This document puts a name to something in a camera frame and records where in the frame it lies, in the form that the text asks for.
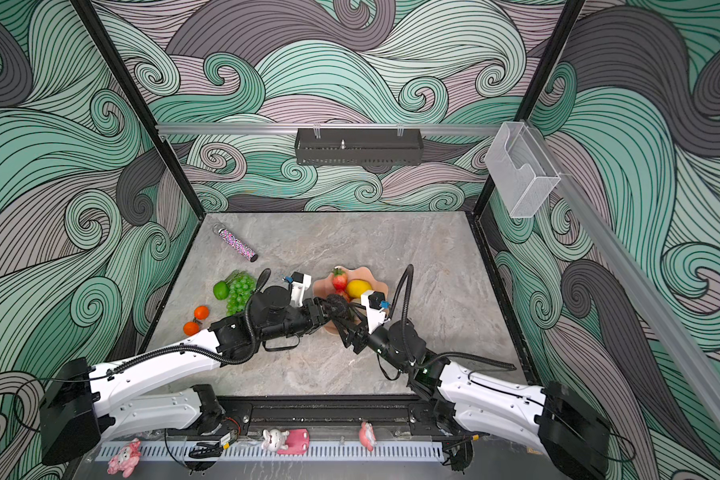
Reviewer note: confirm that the white bunny pink toy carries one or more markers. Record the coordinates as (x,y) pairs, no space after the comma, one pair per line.
(286,442)

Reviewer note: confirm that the dark fake avocado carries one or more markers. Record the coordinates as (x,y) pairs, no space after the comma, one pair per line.
(337,306)

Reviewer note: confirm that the orange fake tangerine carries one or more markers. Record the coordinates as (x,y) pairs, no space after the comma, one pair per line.
(201,313)
(191,328)

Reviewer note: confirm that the clear plastic wall holder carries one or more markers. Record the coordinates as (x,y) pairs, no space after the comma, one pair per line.
(521,165)

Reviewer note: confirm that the yellow fake lemon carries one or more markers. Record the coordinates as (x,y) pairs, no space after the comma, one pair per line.
(357,287)

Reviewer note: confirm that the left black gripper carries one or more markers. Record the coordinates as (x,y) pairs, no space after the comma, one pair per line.
(314,323)

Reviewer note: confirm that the pink wavy fruit bowl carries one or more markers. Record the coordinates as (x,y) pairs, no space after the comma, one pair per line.
(323,288)

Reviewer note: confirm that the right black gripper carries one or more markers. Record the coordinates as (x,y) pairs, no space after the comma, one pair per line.
(356,330)

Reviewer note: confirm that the small pink figurine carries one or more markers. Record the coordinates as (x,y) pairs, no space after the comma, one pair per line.
(367,436)

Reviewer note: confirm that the green fake lime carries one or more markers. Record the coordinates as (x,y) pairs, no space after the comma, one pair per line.
(221,290)

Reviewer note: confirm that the purple sprinkle tube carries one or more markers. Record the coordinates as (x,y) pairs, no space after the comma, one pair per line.
(234,242)

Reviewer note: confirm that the black wall tray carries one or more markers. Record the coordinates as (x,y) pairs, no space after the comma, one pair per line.
(358,147)

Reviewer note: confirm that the green fake grape bunch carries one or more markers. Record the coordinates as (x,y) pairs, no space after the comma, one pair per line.
(241,285)

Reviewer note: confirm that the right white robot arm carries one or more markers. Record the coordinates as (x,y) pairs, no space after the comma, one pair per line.
(552,419)

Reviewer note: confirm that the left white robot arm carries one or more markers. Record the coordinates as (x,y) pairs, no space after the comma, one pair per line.
(78,407)

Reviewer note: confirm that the pink plush toy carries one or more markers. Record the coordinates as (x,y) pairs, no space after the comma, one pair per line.
(126,460)

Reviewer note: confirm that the red fake strawberry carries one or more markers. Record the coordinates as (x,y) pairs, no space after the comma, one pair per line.
(339,279)

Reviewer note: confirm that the aluminium rail right wall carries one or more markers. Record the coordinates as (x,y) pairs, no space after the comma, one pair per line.
(701,375)

